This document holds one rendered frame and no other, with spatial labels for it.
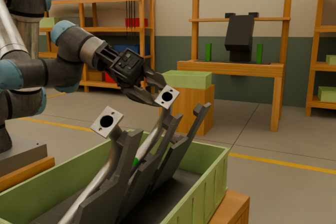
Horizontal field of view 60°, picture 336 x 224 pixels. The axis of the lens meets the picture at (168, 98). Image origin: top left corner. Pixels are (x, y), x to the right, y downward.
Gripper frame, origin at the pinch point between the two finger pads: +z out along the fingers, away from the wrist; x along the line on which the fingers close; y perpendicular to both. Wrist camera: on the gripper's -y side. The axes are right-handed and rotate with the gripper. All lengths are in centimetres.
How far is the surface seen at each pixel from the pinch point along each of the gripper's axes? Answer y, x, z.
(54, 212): -21.9, -38.4, -12.1
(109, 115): 14.1, -14.4, -3.1
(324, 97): -349, 276, 110
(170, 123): -2.8, -3.9, 4.0
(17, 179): -41, -41, -37
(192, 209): -12.4, -16.8, 19.6
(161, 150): -8.2, -9.7, 5.1
